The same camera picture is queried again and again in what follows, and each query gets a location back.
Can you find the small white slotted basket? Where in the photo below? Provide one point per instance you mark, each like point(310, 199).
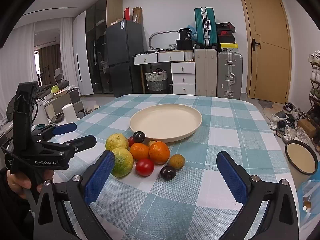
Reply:
point(172, 46)

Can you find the red tomato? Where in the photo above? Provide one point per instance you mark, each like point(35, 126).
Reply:
point(131, 142)
point(144, 167)

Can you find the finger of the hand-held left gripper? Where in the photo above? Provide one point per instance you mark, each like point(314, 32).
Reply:
point(66, 128)
point(82, 142)

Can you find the large green yellow citrus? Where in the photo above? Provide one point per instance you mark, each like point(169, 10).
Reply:
point(122, 162)

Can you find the grey sofa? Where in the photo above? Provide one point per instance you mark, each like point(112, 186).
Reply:
point(66, 85)

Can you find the black printed tub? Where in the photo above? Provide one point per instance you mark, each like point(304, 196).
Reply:
point(185, 33)

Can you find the woven laundry basket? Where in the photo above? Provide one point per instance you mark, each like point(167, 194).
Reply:
point(156, 81)

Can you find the arched silver mirror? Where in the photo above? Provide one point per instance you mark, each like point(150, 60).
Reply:
point(151, 40)

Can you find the cream round plate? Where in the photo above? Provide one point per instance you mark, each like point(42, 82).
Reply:
point(165, 120)

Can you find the black storage box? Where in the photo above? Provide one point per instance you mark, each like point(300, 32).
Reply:
point(184, 44)

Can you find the silver suitcase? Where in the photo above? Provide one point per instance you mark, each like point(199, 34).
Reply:
point(228, 75)

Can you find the teal suitcase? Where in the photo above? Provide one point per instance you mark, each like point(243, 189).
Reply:
point(205, 27)

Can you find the narrow white sheer curtain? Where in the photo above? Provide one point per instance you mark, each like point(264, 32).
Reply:
point(67, 55)

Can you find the brown longan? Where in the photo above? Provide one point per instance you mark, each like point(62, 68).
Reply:
point(151, 143)
point(177, 161)

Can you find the light blue plastic bag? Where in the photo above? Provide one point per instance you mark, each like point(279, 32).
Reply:
point(311, 190)

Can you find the brown curtain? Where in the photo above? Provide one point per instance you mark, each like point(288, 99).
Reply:
point(50, 60)

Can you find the person's left hand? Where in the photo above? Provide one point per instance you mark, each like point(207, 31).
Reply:
point(17, 180)

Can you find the wide white sheer curtain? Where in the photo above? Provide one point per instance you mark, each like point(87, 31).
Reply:
point(20, 67)

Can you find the dark purple plum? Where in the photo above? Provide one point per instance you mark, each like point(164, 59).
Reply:
point(168, 173)
point(139, 137)

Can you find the wooden door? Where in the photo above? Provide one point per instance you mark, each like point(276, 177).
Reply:
point(267, 55)

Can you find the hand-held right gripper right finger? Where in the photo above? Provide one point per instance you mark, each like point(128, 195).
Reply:
point(232, 177)

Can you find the brown cardboard box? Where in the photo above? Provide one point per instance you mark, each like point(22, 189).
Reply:
point(137, 15)

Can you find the red and black shoe box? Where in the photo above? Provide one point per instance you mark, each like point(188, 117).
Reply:
point(225, 32)

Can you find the white wardrobe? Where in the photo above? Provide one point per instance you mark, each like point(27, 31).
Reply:
point(81, 55)

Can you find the white ribbed container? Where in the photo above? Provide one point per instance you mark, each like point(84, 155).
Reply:
point(189, 55)

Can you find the beige suitcase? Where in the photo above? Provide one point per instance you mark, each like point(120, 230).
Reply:
point(205, 72)

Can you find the pile of shoes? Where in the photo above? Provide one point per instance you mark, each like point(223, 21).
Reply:
point(285, 127)

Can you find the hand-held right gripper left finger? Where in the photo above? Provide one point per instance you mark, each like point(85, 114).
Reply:
point(100, 177)

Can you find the low grey cabinet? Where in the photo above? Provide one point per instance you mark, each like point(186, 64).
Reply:
point(75, 100)

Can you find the yellow and white shoe box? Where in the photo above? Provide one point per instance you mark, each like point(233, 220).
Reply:
point(229, 48)

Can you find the cardboard box beside shoes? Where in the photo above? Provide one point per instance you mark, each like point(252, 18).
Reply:
point(306, 127)

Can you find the plain black shoe box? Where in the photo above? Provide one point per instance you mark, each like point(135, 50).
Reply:
point(226, 39)

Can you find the white office chair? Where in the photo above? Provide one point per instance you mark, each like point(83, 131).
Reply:
point(58, 76)

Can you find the small orange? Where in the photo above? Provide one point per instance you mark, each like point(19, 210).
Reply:
point(139, 151)

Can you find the round black-rimmed stool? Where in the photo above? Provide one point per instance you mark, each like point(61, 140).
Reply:
point(301, 157)

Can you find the dark grey fridge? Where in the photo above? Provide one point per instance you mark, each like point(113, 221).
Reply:
point(122, 55)

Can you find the yellow green bag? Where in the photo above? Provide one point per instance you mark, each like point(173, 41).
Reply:
point(55, 89)

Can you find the white drawer dresser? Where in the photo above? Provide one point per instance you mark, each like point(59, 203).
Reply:
point(183, 78)

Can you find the large orange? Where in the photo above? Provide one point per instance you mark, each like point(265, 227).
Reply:
point(160, 152)

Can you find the small green yellow citrus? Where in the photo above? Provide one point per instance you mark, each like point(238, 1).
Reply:
point(115, 142)

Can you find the beige slipper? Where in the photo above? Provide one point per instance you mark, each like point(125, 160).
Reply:
point(89, 111)
point(96, 107)

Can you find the black shoe box red lid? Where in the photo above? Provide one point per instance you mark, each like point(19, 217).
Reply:
point(225, 26)

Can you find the glass door wardrobe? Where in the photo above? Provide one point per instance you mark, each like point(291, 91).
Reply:
point(97, 42)

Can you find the grey door mat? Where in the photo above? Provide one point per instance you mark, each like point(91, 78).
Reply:
point(265, 104)

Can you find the black shoe rack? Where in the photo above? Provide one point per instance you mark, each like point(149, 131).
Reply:
point(315, 85)

